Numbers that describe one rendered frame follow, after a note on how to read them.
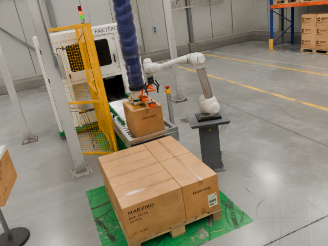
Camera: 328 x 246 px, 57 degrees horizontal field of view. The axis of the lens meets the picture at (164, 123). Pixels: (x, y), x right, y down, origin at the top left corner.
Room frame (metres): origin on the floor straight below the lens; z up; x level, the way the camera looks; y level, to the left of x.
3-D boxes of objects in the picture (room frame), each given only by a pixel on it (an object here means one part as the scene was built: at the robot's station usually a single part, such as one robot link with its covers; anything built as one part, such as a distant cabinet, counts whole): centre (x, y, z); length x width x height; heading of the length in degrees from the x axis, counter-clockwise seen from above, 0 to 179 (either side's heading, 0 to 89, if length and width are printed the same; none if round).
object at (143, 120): (4.06, 0.28, 0.75); 0.60 x 0.40 x 0.40; 18
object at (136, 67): (4.06, 0.29, 1.68); 0.22 x 0.22 x 1.04
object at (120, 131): (4.73, 0.84, 0.50); 2.31 x 0.05 x 0.19; 19
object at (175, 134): (3.73, 0.15, 0.48); 0.70 x 0.03 x 0.15; 109
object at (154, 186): (2.99, 0.22, 0.34); 1.20 x 1.00 x 0.40; 19
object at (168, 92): (4.43, -0.13, 0.50); 0.07 x 0.07 x 1.00; 19
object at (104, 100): (4.44, 1.16, 1.05); 0.87 x 0.10 x 2.10; 71
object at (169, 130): (3.73, 0.15, 0.58); 0.70 x 0.03 x 0.06; 109
